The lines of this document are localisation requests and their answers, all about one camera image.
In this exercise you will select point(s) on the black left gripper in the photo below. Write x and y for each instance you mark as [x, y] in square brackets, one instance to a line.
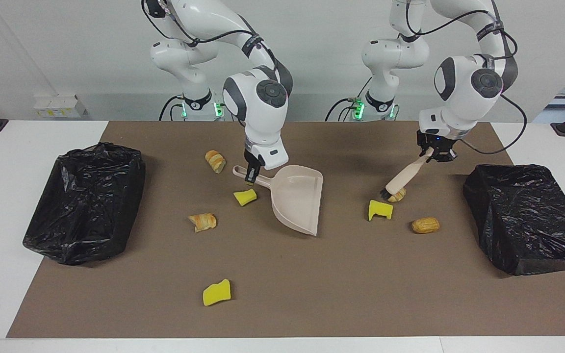
[437, 139]

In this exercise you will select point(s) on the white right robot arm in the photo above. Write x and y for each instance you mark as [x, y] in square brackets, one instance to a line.
[258, 113]

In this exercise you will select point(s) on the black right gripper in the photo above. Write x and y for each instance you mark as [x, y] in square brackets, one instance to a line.
[253, 159]

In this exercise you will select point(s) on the tan peanut-shaped bread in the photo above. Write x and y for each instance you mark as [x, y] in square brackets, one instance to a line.
[425, 225]

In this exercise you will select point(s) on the yellow sponge with notched edge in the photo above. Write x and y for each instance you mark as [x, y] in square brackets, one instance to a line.
[380, 211]

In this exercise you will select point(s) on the brown table mat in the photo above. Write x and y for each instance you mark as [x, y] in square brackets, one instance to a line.
[312, 274]

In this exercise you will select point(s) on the beige brush with black bristles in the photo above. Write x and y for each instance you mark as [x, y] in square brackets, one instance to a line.
[402, 179]

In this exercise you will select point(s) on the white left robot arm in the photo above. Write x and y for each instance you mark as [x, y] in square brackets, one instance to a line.
[464, 93]

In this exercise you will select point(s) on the yellow five-sided sponge chunk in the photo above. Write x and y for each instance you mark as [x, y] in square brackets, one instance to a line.
[216, 293]

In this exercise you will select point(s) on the bin lined with black bag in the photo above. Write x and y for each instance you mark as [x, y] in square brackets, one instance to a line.
[81, 215]
[523, 220]

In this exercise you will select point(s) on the pale-tipped striped toy croissant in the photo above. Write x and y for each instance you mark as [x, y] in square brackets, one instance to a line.
[215, 162]

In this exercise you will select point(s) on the orange striped toy croissant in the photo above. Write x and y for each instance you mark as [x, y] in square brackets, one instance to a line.
[398, 196]

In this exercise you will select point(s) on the brown curled toy croissant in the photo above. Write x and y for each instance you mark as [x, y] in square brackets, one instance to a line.
[203, 221]

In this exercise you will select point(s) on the white wall socket box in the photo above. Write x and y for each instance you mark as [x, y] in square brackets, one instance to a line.
[57, 105]

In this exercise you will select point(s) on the beige plastic dustpan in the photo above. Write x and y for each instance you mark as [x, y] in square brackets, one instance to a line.
[297, 196]

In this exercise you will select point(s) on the small yellow sponge wedge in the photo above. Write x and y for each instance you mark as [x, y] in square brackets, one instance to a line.
[244, 197]

